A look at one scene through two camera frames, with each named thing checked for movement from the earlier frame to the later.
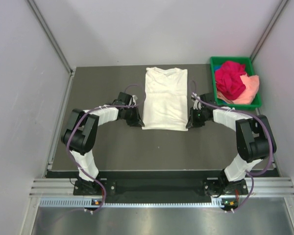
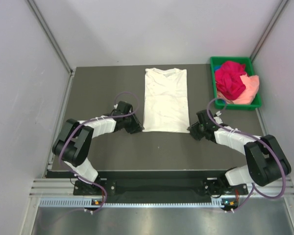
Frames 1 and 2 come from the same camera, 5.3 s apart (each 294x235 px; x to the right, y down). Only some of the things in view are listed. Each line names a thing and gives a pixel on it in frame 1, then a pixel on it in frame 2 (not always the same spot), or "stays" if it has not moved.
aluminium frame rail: (64, 187) stays
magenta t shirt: (229, 83) stays
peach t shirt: (251, 83) stays
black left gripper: (136, 121) -> (136, 126)
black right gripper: (192, 122) -> (194, 132)
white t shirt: (165, 102) stays
